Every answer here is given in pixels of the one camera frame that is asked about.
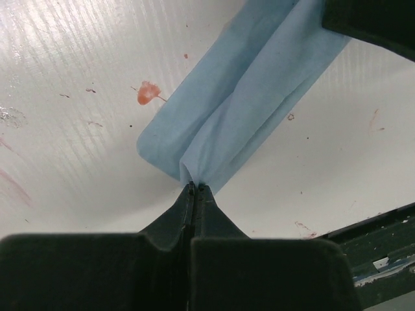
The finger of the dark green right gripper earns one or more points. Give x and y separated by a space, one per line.
385 23

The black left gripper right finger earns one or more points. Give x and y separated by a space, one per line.
230 271

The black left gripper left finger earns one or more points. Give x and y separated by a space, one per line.
146 270

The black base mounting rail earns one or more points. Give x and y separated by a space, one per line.
380 251

